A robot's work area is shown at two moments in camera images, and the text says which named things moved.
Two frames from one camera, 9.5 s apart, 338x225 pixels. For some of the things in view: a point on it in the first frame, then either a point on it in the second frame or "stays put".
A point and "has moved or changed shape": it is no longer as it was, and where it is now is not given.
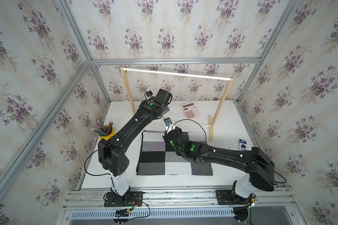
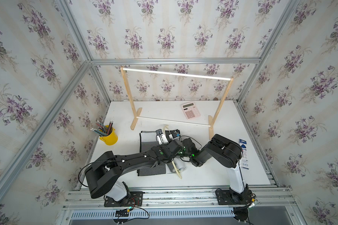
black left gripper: [167, 109] → [171, 144]
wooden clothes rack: [211, 124] stays put
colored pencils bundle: [103, 130] stays put
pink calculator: [190, 110] stays put
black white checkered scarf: [155, 157] has moved or changed shape
